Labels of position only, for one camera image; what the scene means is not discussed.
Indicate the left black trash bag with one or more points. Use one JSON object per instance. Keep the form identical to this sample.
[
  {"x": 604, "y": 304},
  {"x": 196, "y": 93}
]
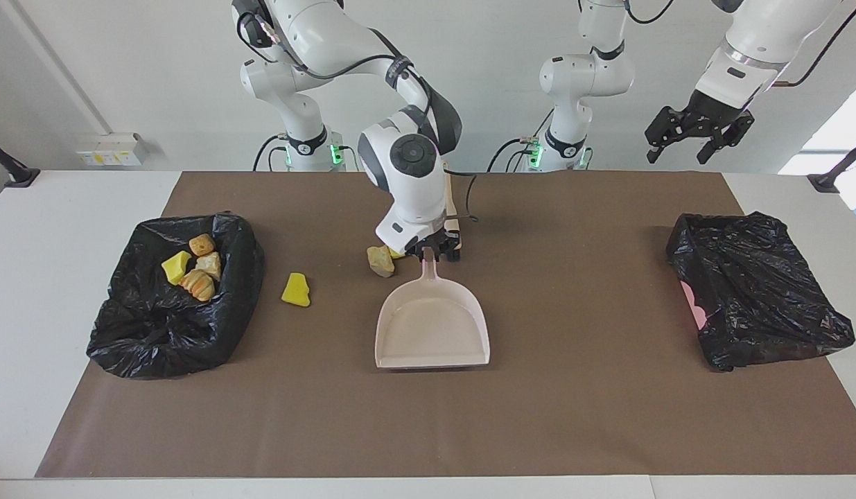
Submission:
[{"x": 164, "y": 333}]

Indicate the pale rock-like foam chunk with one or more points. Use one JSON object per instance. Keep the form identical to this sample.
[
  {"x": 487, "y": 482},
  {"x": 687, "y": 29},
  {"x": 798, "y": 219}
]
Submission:
[{"x": 380, "y": 260}]

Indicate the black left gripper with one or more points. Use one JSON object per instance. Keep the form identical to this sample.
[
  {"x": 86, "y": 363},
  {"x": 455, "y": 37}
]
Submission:
[{"x": 712, "y": 114}]

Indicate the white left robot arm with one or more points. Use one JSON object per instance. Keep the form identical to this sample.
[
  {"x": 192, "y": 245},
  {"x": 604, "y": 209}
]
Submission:
[{"x": 587, "y": 76}]

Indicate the brown oval nugget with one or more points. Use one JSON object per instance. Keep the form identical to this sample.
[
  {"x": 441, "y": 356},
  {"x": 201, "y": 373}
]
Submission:
[{"x": 202, "y": 244}]

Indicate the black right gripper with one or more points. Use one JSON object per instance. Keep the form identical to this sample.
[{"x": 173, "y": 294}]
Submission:
[{"x": 431, "y": 240}]

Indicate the white wall socket box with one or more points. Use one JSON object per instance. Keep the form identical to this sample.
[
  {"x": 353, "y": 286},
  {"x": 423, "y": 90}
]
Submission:
[{"x": 112, "y": 149}]

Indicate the black clamp stand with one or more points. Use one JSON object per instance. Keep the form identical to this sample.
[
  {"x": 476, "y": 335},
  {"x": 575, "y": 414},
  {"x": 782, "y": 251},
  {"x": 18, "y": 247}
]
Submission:
[
  {"x": 826, "y": 181},
  {"x": 19, "y": 174}
]

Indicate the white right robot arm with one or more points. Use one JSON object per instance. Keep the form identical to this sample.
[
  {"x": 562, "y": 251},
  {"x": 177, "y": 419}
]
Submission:
[{"x": 414, "y": 180}]

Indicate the yellow sponge with green pad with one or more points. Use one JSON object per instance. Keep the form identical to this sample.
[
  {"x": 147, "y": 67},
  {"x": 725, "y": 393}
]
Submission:
[{"x": 175, "y": 267}]

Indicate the beige hand brush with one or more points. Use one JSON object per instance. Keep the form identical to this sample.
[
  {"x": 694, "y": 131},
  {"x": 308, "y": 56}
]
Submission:
[{"x": 453, "y": 201}]

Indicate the striped croissant piece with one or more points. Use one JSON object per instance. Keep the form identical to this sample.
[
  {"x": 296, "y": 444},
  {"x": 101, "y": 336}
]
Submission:
[{"x": 197, "y": 284}]

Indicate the black trash bag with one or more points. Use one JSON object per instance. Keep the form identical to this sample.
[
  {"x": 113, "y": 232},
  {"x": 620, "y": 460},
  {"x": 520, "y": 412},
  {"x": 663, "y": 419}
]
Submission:
[
  {"x": 760, "y": 298},
  {"x": 164, "y": 333}
]

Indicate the right black trash bag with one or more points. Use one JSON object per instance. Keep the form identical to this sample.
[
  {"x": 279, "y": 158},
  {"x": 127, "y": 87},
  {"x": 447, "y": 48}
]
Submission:
[{"x": 760, "y": 298}]

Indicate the pale pink plastic dustpan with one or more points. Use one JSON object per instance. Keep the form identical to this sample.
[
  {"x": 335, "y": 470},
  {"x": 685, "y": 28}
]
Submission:
[{"x": 431, "y": 333}]

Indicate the brown table mat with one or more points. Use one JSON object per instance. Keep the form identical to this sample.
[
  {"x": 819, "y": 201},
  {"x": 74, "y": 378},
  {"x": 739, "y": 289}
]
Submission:
[{"x": 330, "y": 430}]

